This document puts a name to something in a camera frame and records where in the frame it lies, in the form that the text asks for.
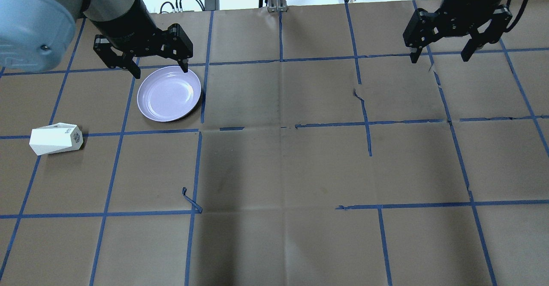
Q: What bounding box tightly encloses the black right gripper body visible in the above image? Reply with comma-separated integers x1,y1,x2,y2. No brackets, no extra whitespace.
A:
434,3,508,41

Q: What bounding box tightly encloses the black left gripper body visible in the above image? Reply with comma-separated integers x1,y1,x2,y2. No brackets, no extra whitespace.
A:
88,3,176,61

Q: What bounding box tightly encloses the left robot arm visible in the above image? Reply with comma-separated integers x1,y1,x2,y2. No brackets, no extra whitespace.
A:
0,0,193,78

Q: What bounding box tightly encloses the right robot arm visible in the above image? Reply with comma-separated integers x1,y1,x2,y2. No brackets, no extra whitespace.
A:
403,0,529,63

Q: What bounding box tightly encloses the lavender plate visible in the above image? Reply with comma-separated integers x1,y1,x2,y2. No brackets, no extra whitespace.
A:
136,66,202,122

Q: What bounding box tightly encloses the black power adapter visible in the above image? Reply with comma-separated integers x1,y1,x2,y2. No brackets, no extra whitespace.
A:
204,0,220,11

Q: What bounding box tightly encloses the brown paper table cover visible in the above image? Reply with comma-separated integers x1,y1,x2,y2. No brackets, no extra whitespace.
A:
0,0,549,286

